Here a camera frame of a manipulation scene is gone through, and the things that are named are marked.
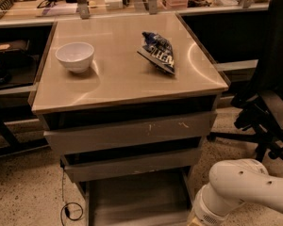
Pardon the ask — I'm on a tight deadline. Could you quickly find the grey bottom drawer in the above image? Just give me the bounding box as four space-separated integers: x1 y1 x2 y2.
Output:
86 169 191 226

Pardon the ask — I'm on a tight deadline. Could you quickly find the grey drawer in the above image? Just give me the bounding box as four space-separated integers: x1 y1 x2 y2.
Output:
44 112 216 154
86 169 191 226
64 147 202 183

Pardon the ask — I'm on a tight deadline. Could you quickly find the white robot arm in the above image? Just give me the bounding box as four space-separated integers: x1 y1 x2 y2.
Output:
187 159 283 226

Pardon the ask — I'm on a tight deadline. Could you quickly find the grey middle drawer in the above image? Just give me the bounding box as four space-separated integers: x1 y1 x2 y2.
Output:
64 147 202 183

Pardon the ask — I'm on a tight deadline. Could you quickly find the drawer cabinet with steel top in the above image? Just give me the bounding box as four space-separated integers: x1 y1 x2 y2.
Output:
27 12 232 226

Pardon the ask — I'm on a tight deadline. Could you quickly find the grey top drawer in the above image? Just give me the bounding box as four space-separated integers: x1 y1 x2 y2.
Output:
44 112 216 154

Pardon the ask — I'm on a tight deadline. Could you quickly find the black office chair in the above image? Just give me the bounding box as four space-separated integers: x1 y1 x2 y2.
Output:
207 0 283 161

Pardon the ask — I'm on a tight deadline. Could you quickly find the blue chip bag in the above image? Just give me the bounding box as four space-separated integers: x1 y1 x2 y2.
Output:
138 31 175 75

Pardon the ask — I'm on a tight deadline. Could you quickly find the long background workbench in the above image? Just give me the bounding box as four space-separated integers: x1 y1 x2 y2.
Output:
0 0 268 157

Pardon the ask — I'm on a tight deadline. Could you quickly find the white ceramic bowl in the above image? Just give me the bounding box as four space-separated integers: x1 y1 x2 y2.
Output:
56 42 94 73

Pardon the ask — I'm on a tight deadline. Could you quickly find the black floor cable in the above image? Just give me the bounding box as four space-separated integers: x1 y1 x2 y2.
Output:
59 160 85 226

